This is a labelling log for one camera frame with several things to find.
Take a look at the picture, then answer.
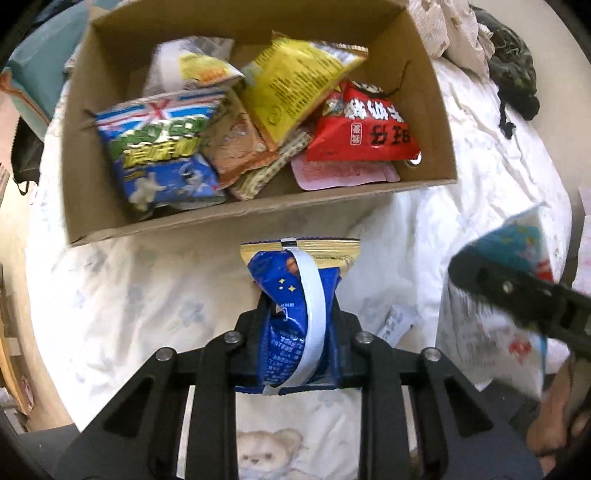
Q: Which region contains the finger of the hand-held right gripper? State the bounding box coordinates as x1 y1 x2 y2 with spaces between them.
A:
450 247 591 361

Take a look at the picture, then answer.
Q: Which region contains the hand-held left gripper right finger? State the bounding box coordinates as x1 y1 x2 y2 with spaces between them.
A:
328 298 546 480

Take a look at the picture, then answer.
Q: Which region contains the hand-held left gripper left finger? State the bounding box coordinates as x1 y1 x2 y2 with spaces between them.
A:
53 295 273 480

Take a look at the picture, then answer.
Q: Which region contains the dark blue white-striped snack packet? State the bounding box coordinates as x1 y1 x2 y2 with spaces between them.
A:
239 237 362 398

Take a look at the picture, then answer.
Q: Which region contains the large light blue snack packet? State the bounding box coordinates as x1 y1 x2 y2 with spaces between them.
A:
436 207 557 400

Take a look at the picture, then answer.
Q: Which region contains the cardboard box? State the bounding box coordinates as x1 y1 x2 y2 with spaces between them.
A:
60 0 458 247

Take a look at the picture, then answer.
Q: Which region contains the beige green-striped snack packet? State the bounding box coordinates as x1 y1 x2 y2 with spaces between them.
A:
228 128 315 202

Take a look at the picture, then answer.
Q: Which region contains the pink snack packet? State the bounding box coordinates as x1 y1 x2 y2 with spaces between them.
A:
291 152 402 191

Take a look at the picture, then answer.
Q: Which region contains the tan cartoon snack packet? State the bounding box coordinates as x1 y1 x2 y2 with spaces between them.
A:
201 92 280 188

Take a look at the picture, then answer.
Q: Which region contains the red snack packet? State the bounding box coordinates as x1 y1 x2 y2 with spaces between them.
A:
305 79 422 163

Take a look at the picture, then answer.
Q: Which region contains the white yellow snack packet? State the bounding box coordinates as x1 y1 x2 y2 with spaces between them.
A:
141 37 245 97

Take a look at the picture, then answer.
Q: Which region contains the white paper slip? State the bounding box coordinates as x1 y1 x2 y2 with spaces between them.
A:
378 305 416 344

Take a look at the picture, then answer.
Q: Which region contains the white printed blanket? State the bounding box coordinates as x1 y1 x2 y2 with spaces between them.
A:
25 46 583 480

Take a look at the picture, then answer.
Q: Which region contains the person's bare leg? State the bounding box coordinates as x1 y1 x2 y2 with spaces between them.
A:
526 357 587 457

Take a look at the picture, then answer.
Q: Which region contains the blue green snack packet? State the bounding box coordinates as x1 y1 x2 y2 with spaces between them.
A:
95 88 227 217

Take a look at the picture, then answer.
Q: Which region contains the wooden rack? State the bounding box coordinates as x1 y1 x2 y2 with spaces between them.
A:
0 263 35 416

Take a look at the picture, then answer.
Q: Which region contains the camouflage cloth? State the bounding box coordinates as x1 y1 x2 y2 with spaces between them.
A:
471 4 541 139

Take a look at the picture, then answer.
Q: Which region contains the beige printed cloth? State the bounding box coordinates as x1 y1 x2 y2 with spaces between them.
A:
409 0 490 77

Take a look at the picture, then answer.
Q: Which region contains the black bag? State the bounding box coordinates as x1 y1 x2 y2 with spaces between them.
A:
9 117 44 197

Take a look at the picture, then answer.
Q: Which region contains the teal pillow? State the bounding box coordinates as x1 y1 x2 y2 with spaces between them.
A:
0 9 88 130

